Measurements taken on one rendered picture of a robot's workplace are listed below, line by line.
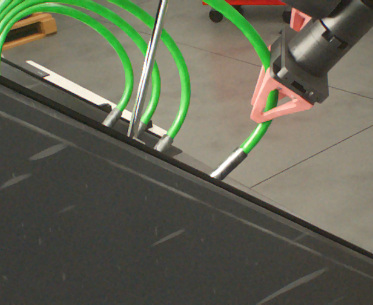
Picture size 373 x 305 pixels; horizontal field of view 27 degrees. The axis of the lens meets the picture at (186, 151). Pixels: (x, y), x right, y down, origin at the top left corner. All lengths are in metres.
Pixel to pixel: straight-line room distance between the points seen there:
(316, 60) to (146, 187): 0.33
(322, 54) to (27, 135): 0.42
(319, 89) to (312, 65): 0.03
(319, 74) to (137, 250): 0.36
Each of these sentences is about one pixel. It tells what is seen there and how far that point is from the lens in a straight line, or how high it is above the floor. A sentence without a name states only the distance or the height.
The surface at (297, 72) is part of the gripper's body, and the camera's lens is 0.89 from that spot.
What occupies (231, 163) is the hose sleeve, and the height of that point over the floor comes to 1.14.
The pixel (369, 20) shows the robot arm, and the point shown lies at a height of 1.32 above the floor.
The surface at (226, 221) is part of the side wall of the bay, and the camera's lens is 0.69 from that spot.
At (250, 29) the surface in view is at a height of 1.31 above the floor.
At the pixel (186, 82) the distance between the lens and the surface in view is 1.14.
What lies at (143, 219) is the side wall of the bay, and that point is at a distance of 0.64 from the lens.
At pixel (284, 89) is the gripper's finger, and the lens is 0.90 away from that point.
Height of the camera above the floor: 1.58
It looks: 26 degrees down
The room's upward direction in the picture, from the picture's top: 9 degrees counter-clockwise
